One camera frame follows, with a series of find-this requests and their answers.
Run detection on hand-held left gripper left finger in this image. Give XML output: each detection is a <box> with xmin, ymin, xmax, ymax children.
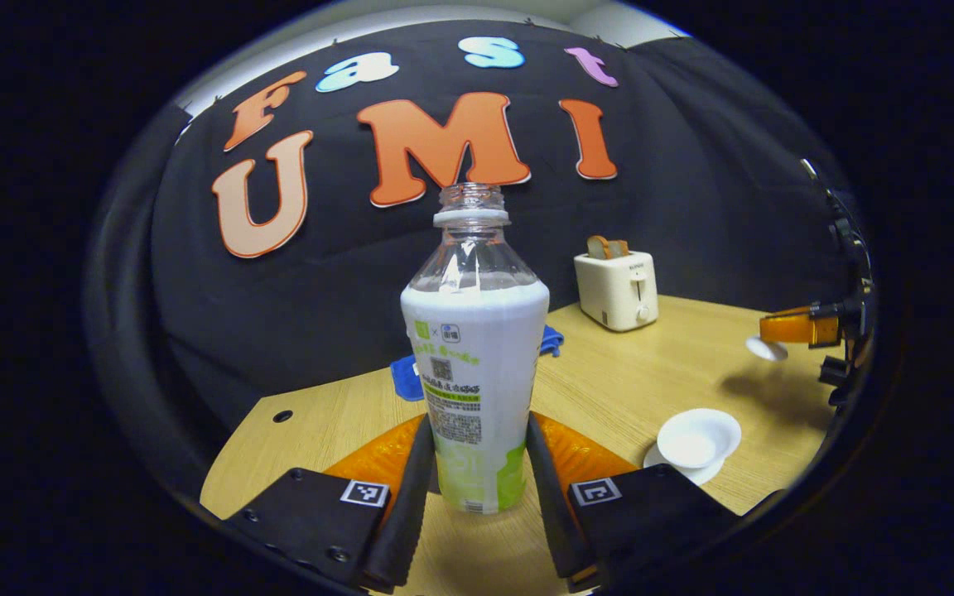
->
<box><xmin>224</xmin><ymin>414</ymin><xmax>436</xmax><ymax>594</ymax></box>

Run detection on blue folded cloth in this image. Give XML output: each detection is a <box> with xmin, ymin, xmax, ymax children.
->
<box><xmin>390</xmin><ymin>325</ymin><xmax>565</xmax><ymax>403</ymax></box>

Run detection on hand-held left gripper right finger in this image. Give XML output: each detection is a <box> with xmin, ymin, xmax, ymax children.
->
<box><xmin>525</xmin><ymin>412</ymin><xmax>784</xmax><ymax>594</ymax></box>

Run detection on white teacup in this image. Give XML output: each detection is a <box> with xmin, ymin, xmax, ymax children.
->
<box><xmin>657</xmin><ymin>408</ymin><xmax>743</xmax><ymax>469</ymax></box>

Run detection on cream toaster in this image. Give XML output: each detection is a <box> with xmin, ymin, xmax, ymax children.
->
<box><xmin>574</xmin><ymin>251</ymin><xmax>660</xmax><ymax>333</ymax></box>

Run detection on black backdrop cloth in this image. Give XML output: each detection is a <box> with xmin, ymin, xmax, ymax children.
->
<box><xmin>84</xmin><ymin>21</ymin><xmax>859</xmax><ymax>497</ymax></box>

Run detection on clear water bottle white label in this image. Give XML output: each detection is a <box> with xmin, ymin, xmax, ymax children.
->
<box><xmin>400</xmin><ymin>183</ymin><xmax>551</xmax><ymax>515</ymax></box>

